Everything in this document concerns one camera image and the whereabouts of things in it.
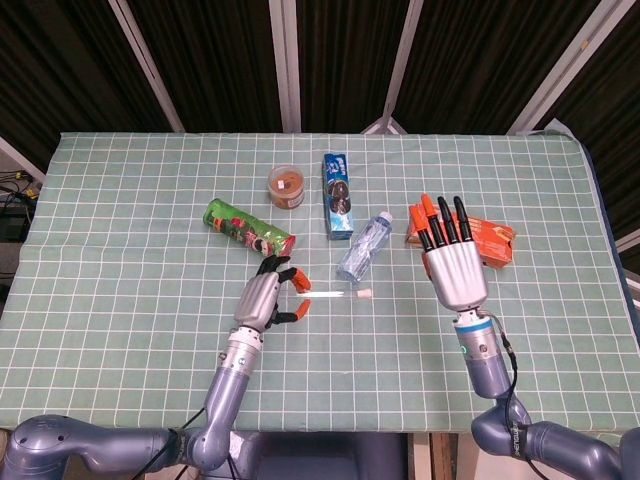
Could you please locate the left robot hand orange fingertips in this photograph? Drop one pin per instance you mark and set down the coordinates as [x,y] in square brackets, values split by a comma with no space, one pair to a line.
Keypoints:
[257,300]

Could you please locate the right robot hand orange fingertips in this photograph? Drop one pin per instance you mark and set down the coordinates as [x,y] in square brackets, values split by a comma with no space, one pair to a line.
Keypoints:
[457,275]

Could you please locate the clear glass tube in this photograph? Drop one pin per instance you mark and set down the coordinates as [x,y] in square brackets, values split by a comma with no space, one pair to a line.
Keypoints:
[325,294]

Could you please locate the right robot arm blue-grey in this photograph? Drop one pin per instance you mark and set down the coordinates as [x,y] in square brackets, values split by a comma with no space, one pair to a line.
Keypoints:
[487,370]

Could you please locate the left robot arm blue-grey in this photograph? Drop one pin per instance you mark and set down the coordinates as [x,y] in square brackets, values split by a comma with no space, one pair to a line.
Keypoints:
[225,395]

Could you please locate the orange cracker box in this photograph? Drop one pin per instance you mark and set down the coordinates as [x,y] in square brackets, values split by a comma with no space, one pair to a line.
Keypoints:
[495,240]

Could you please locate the green Pringles can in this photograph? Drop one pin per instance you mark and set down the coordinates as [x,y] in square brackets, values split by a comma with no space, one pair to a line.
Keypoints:
[245,232]

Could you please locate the clear plastic water bottle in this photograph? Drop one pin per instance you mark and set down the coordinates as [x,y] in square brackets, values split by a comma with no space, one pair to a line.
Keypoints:
[364,247]

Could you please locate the clear plastic cookie jar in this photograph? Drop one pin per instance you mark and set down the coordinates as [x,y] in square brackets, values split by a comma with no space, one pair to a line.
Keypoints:
[286,187]

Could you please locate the green checked tablecloth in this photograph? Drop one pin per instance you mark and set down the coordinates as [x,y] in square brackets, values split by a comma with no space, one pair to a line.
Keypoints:
[350,380]

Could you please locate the blue Oreo cookie box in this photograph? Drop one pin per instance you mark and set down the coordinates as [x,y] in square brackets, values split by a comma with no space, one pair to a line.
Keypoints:
[337,197]

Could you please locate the grey-blue robot torso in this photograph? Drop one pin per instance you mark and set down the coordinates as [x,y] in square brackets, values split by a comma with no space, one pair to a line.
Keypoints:
[320,457]

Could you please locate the brown wooden table leg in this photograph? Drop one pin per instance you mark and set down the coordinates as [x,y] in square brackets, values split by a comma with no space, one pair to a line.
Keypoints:
[441,457]

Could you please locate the black pleated curtain panel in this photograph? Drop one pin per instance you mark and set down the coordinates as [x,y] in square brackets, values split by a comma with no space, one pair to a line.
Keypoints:
[615,125]
[215,60]
[480,65]
[60,65]
[345,60]

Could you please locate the black equipment box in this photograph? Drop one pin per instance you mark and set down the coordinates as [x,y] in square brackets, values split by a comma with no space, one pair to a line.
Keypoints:
[14,220]

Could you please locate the white partition frame post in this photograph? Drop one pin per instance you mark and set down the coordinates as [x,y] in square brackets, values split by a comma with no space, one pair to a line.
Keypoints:
[147,67]
[22,159]
[397,70]
[562,70]
[285,65]

